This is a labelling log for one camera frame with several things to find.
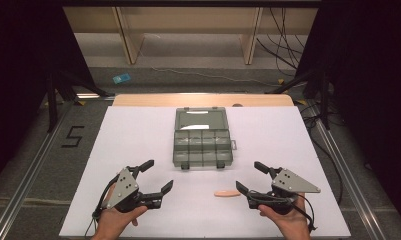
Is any aluminium floor rail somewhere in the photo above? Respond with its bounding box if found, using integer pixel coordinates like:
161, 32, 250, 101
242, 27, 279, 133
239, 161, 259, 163
312, 116, 387, 240
0, 99, 76, 240

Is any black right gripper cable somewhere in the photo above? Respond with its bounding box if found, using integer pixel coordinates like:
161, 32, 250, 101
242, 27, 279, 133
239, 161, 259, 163
292, 193, 318, 233

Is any person's left hand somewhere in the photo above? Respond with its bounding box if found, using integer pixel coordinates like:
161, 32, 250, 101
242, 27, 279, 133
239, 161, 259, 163
90, 182, 149, 240

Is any black curtain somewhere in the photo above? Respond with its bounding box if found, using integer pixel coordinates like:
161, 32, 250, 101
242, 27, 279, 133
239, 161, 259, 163
0, 0, 99, 191
294, 0, 401, 231

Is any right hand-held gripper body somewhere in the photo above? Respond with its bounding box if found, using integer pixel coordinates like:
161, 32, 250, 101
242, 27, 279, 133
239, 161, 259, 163
247, 167, 322, 215

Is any grey clear compartment organizer box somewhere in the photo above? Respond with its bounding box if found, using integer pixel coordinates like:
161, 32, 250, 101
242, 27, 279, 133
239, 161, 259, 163
172, 106, 238, 170

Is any white table sheet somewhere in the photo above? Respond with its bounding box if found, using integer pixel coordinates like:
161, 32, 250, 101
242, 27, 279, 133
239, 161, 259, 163
58, 105, 352, 238

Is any thin white floor cable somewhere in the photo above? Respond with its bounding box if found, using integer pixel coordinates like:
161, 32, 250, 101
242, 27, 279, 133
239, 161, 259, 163
139, 33, 282, 88

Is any person's right hand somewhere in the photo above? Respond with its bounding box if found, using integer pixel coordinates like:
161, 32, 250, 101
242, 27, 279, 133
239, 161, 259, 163
257, 193, 312, 240

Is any bundle of black floor cables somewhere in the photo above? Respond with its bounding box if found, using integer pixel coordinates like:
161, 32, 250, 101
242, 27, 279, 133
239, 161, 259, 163
256, 7, 309, 79

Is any black metal stand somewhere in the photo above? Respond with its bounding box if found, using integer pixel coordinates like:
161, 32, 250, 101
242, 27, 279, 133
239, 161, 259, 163
42, 68, 116, 134
266, 64, 333, 132

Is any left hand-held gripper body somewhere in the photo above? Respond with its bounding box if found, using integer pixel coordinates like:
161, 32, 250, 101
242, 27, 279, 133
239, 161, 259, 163
102, 165, 164, 214

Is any light wooden shelf frame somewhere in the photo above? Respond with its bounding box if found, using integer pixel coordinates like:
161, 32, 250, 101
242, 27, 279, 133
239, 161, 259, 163
62, 6, 319, 66

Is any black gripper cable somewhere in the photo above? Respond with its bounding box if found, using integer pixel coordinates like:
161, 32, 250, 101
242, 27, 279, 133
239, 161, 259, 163
292, 193, 318, 233
84, 173, 122, 238

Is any blue card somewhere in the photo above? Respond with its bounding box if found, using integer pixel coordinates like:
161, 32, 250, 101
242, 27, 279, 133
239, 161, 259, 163
112, 72, 132, 85

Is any peach oblong strip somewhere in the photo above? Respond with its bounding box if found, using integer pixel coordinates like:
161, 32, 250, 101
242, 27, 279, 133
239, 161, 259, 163
213, 190, 242, 198

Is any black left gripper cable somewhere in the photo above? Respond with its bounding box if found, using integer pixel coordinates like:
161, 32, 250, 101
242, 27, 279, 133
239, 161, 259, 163
84, 173, 122, 238

